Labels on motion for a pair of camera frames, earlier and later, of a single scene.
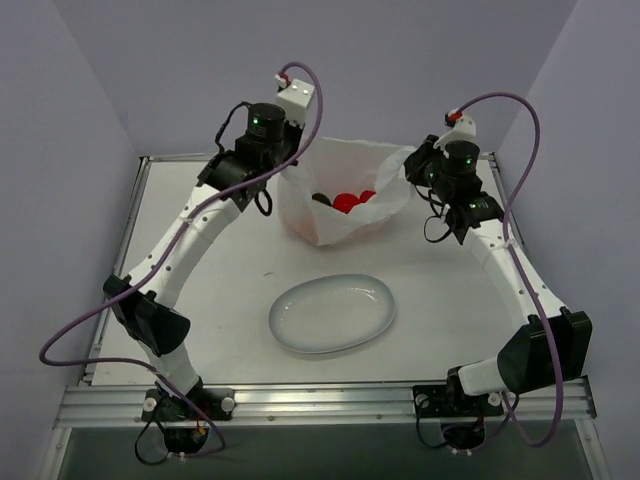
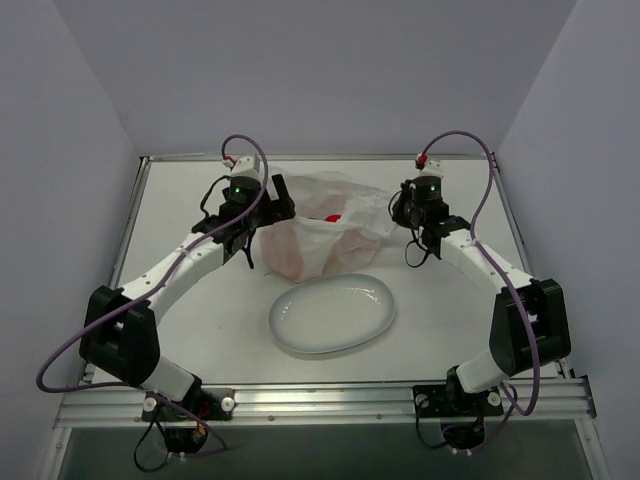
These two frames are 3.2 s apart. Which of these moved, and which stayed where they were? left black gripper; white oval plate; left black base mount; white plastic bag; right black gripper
Moved: white plastic bag; right black gripper; left black gripper
Stayed: white oval plate; left black base mount
